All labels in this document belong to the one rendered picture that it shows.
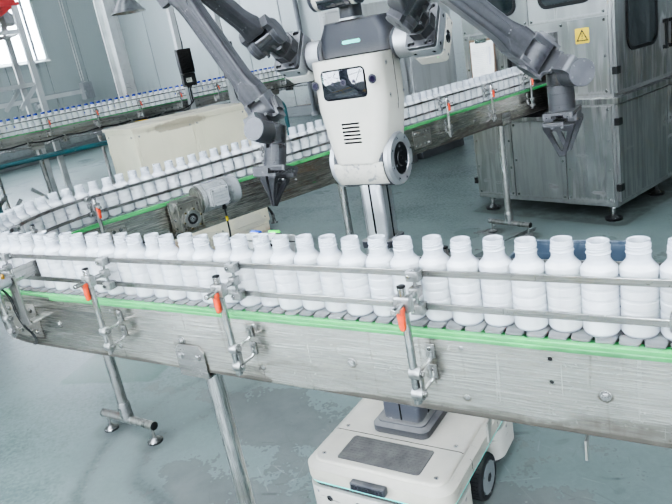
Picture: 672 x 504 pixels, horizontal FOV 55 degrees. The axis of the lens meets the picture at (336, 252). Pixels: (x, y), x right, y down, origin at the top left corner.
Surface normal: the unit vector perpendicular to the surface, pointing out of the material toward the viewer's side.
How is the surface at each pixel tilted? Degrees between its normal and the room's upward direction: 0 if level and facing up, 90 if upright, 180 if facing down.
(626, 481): 0
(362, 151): 90
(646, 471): 0
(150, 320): 90
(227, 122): 90
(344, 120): 90
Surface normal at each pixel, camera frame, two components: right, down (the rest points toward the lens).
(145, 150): 0.65, 0.13
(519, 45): 0.25, 0.32
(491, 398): -0.51, 0.35
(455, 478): 0.29, -0.79
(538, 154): -0.75, 0.32
